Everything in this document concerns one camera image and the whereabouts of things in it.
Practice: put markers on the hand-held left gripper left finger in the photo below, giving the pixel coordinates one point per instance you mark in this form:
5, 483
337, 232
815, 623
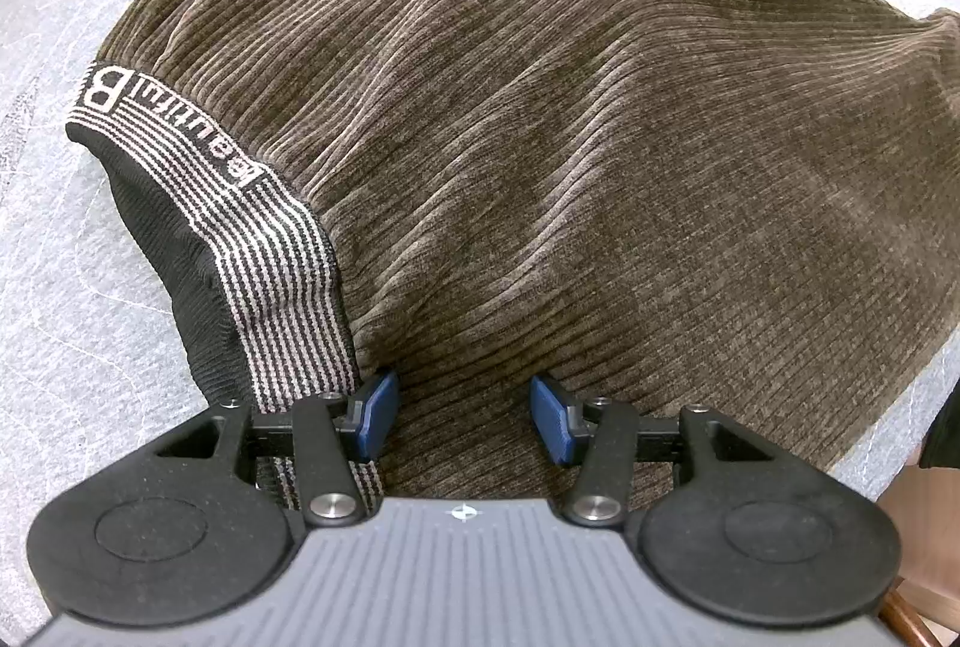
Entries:
379, 411

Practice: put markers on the person's dark clothing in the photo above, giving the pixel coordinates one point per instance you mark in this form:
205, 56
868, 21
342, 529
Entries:
946, 426

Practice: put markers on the grey quilted mattress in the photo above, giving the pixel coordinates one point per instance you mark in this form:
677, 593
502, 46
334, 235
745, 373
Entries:
60, 280

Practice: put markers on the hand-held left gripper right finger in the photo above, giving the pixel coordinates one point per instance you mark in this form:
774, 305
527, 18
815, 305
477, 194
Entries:
551, 418

